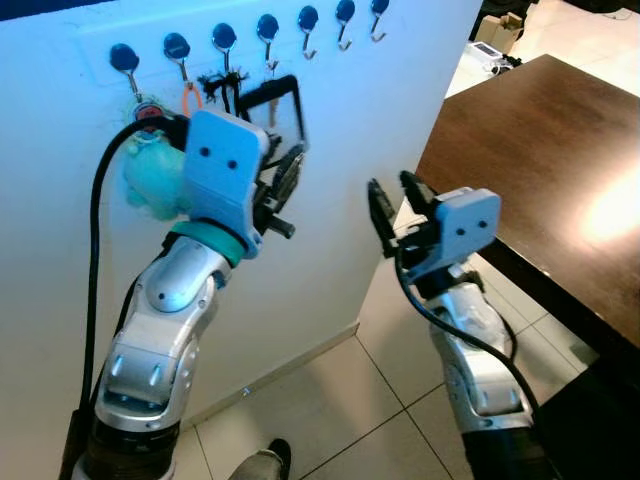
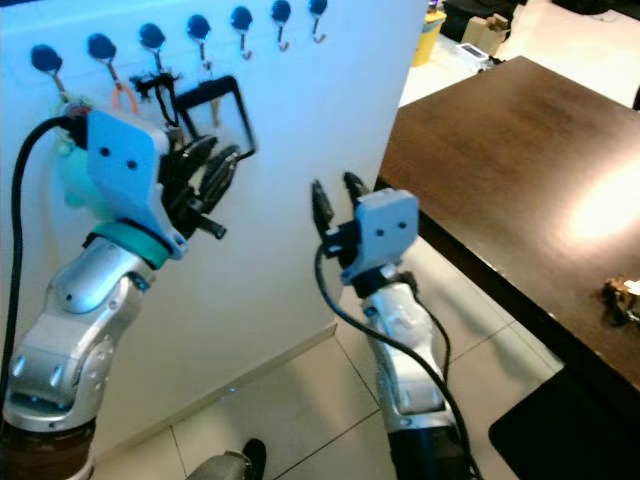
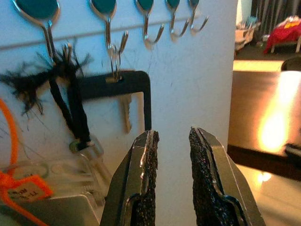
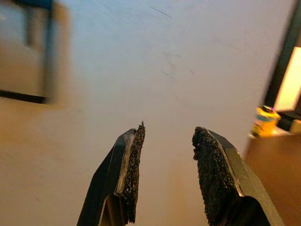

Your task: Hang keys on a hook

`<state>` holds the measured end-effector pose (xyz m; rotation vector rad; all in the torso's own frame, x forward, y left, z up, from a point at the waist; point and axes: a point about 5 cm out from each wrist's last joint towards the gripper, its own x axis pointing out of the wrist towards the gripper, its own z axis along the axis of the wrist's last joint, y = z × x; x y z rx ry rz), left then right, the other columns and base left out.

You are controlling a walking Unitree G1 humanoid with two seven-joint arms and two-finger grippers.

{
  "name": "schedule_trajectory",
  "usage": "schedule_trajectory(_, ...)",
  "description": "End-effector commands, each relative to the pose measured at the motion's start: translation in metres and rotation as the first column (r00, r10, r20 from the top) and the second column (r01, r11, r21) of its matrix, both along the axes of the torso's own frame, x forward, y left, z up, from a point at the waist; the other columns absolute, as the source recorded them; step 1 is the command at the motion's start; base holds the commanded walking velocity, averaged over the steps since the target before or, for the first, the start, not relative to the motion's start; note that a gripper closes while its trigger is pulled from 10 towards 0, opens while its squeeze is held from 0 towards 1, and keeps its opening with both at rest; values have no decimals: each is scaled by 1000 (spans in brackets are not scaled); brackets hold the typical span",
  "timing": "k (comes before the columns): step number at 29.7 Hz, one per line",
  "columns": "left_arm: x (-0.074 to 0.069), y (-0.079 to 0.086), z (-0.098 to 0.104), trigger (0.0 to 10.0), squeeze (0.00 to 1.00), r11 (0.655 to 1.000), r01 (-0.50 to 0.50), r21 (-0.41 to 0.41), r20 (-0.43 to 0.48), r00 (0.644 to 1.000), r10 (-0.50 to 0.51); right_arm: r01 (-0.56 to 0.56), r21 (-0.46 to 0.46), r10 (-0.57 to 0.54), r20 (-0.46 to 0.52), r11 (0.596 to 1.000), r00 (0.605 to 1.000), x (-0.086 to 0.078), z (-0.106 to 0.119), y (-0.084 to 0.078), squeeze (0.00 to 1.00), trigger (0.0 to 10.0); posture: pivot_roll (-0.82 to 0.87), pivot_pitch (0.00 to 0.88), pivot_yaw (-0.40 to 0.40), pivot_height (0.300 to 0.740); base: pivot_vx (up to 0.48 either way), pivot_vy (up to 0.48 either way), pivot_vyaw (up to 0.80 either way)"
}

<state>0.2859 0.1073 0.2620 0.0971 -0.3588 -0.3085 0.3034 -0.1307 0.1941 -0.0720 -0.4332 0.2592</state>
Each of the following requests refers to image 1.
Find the black floor mat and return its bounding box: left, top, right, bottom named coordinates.
left=545, top=365, right=640, bottom=480

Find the dark brown wooden table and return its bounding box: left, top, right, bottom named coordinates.
left=414, top=54, right=640, bottom=381

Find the pale blue right wrist camera mount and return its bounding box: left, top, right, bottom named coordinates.
left=408, top=188, right=502, bottom=283

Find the black spiky keychain ornament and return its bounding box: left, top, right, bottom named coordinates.
left=200, top=68, right=249, bottom=116

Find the blue round wall hook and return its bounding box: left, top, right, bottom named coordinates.
left=369, top=0, right=392, bottom=43
left=334, top=0, right=358, bottom=51
left=162, top=32, right=194, bottom=86
left=297, top=5, right=321, bottom=61
left=255, top=13, right=282, bottom=71
left=210, top=22, right=239, bottom=76
left=108, top=42, right=143, bottom=101

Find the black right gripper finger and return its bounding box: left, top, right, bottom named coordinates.
left=400, top=170, right=438, bottom=219
left=367, top=179, right=399, bottom=260

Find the pale blue left wrist camera mount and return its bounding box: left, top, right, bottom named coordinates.
left=180, top=108, right=271, bottom=259

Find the pale blue wrist camera mount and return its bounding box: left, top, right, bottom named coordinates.
left=180, top=108, right=271, bottom=259
left=408, top=188, right=502, bottom=283

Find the white partition panel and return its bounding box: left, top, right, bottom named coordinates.
left=0, top=0, right=484, bottom=446

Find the white device with screen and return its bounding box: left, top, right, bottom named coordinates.
left=470, top=42, right=506, bottom=63

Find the orange carabiner keychain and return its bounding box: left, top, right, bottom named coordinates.
left=180, top=80, right=204, bottom=113

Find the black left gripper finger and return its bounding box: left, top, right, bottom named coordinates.
left=260, top=148, right=285, bottom=201
left=272, top=145, right=307, bottom=215

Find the round red keychain tag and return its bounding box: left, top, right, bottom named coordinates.
left=132, top=95, right=169, bottom=126

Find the teal plush toy keychain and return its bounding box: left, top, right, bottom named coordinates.
left=120, top=130, right=191, bottom=223

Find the brown cardboard box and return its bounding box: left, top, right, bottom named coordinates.
left=480, top=12, right=526, bottom=53

